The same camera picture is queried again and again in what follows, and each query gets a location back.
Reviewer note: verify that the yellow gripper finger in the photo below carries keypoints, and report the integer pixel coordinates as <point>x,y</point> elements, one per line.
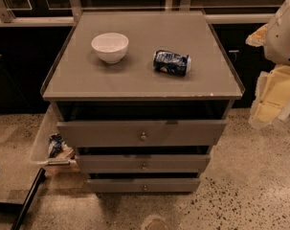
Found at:
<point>257,38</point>

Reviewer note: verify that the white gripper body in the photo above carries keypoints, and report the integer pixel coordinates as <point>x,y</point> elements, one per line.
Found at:
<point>282,37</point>

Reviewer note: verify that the grey drawer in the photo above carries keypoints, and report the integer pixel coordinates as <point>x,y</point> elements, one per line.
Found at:
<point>144,185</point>
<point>141,133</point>
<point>155,163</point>

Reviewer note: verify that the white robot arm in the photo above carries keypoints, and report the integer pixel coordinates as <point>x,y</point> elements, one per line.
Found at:
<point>277,40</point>

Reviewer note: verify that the grey drawer cabinet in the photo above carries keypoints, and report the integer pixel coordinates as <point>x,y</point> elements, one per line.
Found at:
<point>84,88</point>

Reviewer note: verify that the grey top drawer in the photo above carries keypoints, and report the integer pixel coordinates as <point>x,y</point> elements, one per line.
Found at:
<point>141,133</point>

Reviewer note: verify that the grey bottom drawer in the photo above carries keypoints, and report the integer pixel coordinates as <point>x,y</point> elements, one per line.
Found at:
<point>144,185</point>

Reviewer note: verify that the crushed blue soda can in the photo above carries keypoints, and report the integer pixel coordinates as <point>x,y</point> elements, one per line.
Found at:
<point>171,63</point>

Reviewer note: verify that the white ceramic bowl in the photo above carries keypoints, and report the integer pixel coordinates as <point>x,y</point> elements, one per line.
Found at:
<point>110,47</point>

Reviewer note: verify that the blue snack bag in bin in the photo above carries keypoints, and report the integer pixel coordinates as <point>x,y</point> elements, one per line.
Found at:
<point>55,145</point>

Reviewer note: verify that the clear plastic bin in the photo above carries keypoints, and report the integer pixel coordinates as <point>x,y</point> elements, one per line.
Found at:
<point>62,163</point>

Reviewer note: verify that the black bar on floor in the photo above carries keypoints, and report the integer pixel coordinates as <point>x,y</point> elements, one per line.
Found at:
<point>40,177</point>

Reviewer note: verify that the metal window frame rail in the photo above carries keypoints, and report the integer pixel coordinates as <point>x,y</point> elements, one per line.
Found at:
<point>43,12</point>

